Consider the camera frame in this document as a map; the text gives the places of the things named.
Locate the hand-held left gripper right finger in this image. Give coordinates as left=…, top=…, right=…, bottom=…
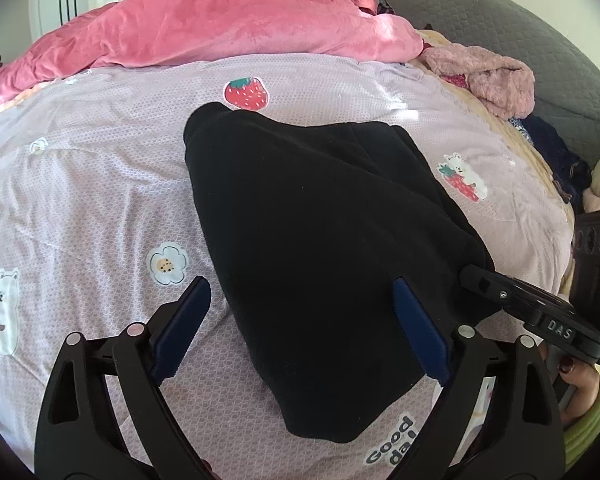
left=392, top=277, right=567, bottom=480

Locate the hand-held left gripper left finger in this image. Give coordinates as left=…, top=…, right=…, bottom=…
left=35, top=275, right=217, bottom=480

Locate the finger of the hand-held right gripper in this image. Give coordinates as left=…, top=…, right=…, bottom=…
left=459, top=264, right=573, bottom=327

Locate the black sweater with orange cuffs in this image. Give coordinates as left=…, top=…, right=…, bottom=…
left=182, top=101, right=498, bottom=443

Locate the person's right forearm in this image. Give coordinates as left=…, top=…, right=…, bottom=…
left=562, top=375, right=600, bottom=468

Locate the person's right hand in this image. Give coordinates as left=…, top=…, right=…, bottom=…
left=545, top=344, right=600, bottom=421

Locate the dark blue garment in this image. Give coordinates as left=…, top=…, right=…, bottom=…
left=510, top=115, right=593, bottom=206

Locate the lilac strawberry print bed sheet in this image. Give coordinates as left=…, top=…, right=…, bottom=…
left=0, top=52, right=581, bottom=480

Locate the pink fluffy garment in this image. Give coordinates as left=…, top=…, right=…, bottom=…
left=422, top=42, right=537, bottom=120

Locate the grey quilted headboard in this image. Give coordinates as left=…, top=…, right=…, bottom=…
left=352, top=0, right=600, bottom=171

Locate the pink plush duvet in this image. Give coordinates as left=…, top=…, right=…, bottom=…
left=0, top=0, right=426, bottom=116

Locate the white door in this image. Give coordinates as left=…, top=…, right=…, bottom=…
left=35, top=0, right=93, bottom=41

